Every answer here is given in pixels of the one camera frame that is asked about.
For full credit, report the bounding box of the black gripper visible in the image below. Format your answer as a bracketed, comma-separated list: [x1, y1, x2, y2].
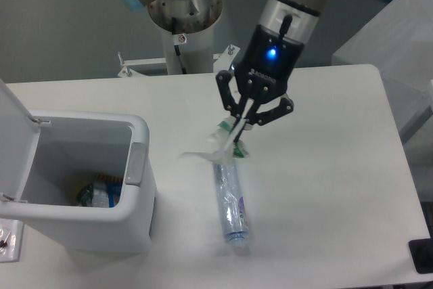
[216, 24, 304, 143]

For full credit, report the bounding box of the black device at edge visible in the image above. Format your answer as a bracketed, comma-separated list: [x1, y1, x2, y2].
[409, 238, 432, 274]

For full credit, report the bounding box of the colourful trash inside can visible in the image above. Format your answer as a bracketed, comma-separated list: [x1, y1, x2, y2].
[76, 173, 123, 208]

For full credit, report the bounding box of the clear plastic wrapper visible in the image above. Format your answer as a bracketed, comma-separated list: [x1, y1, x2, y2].
[180, 116, 250, 165]

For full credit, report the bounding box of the white trash can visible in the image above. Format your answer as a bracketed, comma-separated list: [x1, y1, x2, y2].
[1, 110, 156, 253]

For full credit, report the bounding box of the crushed clear plastic bottle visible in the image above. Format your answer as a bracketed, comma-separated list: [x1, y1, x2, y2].
[212, 161, 250, 256]

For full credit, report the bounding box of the white pedestal base bracket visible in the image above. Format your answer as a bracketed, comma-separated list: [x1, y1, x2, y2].
[117, 44, 241, 79]

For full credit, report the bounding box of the grey covered side table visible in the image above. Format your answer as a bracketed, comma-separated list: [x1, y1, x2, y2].
[332, 0, 432, 143]

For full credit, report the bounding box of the black pedestal cable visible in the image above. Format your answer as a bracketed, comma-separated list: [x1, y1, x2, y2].
[170, 16, 188, 75]

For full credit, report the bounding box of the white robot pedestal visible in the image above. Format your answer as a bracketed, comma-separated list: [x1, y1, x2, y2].
[147, 0, 223, 60]

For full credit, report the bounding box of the white trash can lid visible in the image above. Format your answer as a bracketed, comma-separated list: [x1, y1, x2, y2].
[1, 83, 40, 200]

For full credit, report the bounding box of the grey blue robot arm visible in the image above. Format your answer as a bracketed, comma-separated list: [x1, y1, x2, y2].
[122, 0, 327, 137]

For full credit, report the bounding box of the white wall plate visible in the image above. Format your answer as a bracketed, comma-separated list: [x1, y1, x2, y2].
[1, 219, 24, 263]

